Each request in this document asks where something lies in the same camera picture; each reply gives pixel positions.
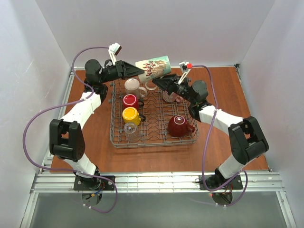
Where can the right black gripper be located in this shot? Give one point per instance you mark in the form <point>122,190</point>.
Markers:
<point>177,81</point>

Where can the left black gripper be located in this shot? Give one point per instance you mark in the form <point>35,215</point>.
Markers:
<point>119,70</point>

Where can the pink patterned mug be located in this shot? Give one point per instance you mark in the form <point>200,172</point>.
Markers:
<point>173,97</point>

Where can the tall cream decorated mug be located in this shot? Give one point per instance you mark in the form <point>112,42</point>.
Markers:
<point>153,68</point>

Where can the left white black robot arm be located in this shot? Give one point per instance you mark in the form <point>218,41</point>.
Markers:
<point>66,140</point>

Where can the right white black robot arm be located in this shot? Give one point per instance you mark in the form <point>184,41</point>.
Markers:
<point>247,140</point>

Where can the pale pink mug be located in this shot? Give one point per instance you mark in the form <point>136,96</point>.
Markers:
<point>132,86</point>

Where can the yellow mug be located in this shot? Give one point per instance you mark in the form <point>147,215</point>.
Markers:
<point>131,115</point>

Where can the dark red round mug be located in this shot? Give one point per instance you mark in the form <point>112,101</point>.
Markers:
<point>178,126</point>

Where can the clear glass cup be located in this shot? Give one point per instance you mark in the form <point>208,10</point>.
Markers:
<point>132,132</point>

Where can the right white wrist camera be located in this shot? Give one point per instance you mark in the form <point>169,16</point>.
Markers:
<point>185,67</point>

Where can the grey wire dish rack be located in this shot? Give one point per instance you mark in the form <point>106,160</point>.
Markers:
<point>154,129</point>

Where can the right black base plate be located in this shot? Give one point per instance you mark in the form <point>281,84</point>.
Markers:
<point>212,183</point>

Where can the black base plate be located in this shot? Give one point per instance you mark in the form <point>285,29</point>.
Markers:
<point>212,183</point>
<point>93,184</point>

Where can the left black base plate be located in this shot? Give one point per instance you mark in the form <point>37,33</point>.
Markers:
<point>93,184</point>

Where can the aluminium frame rail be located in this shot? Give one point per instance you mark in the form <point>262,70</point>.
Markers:
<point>151,182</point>

